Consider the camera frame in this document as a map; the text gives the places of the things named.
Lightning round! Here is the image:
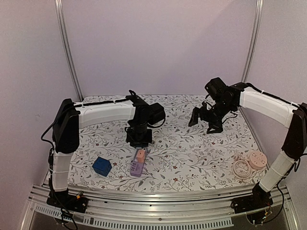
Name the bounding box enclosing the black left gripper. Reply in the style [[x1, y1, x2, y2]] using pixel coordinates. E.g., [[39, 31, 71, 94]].
[[126, 121, 152, 148]]

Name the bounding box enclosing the pink plug adapter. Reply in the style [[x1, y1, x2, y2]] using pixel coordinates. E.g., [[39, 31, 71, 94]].
[[136, 149, 146, 163]]

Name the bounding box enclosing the purple power strip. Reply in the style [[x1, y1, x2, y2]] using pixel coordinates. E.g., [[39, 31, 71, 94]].
[[130, 148, 148, 177]]

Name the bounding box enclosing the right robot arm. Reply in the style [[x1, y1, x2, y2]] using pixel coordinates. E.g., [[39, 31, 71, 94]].
[[189, 77, 307, 209]]

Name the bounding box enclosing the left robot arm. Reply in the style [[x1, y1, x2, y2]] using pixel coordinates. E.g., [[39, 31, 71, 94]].
[[49, 91, 166, 208]]

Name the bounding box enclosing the floral table cloth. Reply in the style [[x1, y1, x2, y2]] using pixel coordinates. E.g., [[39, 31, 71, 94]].
[[67, 95, 268, 193]]

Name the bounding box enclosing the dark blue cube socket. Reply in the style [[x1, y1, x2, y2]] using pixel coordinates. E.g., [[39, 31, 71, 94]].
[[92, 157, 112, 177]]

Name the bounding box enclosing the pink round power socket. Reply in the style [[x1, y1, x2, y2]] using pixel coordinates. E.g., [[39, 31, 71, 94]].
[[248, 151, 267, 170]]

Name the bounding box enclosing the aluminium front rail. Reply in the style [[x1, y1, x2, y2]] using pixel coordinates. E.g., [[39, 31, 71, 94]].
[[20, 184, 300, 230]]

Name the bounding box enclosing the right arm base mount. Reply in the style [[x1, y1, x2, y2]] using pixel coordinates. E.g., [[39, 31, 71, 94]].
[[230, 184, 273, 214]]

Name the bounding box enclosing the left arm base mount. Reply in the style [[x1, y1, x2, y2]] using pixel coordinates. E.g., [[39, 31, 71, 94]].
[[47, 177, 88, 213]]

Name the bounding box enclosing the right aluminium frame post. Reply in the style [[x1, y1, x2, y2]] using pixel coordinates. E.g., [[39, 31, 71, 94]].
[[241, 0, 264, 82]]

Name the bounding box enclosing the aluminium frame post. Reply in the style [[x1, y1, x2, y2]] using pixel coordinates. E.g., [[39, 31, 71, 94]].
[[54, 0, 84, 101], [241, 0, 264, 82]]

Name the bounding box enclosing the left aluminium frame post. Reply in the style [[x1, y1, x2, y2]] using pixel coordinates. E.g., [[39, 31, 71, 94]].
[[54, 0, 84, 101]]

